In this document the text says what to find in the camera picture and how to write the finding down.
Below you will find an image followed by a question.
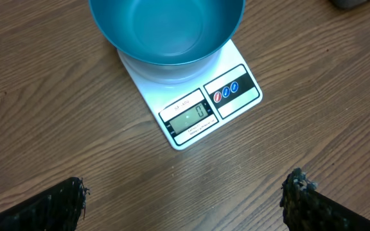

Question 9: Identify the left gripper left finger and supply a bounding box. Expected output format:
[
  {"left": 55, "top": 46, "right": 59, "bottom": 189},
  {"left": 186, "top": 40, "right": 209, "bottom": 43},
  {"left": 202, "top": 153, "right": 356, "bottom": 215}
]
[{"left": 0, "top": 177, "right": 90, "bottom": 231}]

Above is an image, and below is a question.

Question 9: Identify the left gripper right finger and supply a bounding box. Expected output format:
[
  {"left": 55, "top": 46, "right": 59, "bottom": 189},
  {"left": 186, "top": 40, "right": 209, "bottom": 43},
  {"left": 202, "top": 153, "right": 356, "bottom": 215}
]
[{"left": 279, "top": 167, "right": 370, "bottom": 231}]

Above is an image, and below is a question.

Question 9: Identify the white digital kitchen scale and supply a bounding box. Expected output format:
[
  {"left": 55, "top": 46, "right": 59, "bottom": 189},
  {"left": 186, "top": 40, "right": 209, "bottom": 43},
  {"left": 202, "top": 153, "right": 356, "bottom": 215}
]
[{"left": 118, "top": 40, "right": 263, "bottom": 150}]

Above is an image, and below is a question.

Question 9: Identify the clear plastic container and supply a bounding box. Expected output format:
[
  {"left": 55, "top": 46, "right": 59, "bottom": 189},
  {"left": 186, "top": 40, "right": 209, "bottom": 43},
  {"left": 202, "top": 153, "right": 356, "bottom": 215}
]
[{"left": 330, "top": 0, "right": 369, "bottom": 10}]

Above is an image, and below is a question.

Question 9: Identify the blue plastic bowl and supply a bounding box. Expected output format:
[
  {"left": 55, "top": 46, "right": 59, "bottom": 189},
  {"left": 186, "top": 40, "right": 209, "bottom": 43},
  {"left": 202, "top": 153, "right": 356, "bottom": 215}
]
[{"left": 89, "top": 0, "right": 246, "bottom": 65}]

